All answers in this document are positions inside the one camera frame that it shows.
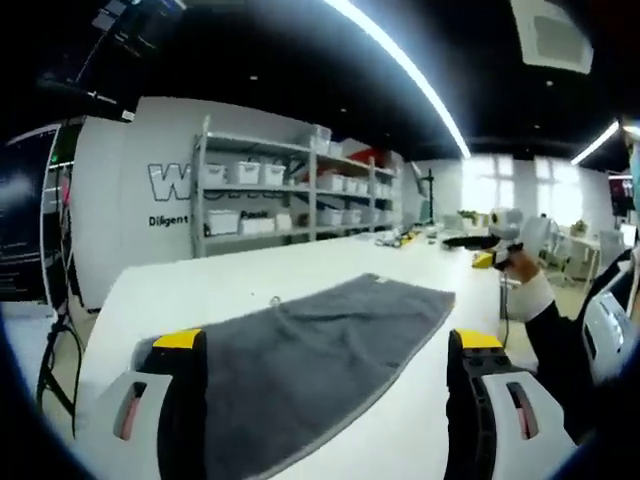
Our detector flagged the grey towel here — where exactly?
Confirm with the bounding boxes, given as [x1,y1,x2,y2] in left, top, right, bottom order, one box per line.
[133,272,457,480]

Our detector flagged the person's right hand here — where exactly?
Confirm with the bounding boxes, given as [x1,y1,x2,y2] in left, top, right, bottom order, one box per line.
[504,247,542,287]

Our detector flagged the assorted desk items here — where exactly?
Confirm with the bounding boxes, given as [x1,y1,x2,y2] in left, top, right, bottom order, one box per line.
[439,207,491,236]

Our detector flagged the white office chair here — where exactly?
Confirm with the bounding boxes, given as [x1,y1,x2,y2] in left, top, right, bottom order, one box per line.
[519,215,569,284]

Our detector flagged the black pole stand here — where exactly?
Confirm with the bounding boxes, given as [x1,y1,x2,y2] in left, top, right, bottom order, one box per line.
[409,160,437,227]

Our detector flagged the white office desk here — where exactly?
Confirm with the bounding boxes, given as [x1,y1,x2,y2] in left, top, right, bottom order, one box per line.
[549,232,609,291]

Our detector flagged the small yellow white object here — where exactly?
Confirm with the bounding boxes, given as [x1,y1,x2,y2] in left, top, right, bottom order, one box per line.
[373,225,427,250]

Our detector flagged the dark red screen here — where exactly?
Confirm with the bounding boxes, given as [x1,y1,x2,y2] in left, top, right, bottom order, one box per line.
[607,172,637,217]

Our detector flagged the short ceiling strip light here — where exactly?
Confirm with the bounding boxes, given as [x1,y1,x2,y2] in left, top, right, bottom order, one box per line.
[569,119,621,166]

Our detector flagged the white chest-worn device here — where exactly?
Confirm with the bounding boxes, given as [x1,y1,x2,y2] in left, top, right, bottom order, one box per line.
[578,247,640,381]

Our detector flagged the grey metal shelf unit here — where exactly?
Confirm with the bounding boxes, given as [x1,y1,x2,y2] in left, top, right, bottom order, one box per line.
[191,115,404,259]

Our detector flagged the ceiling air vent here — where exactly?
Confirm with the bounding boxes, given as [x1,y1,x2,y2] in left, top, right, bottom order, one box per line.
[509,0,596,77]

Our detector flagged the long ceiling strip light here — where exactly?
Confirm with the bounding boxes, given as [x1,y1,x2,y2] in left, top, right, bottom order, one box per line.
[322,0,472,160]

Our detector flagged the row of white storage boxes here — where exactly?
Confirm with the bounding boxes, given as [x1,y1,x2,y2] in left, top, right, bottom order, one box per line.
[202,127,401,236]

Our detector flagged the black monitor screen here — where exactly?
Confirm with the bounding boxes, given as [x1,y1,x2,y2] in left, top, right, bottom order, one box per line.
[0,127,59,305]

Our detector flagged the black cable bundle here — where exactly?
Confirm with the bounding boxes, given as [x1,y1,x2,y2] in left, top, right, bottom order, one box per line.
[35,164,85,439]

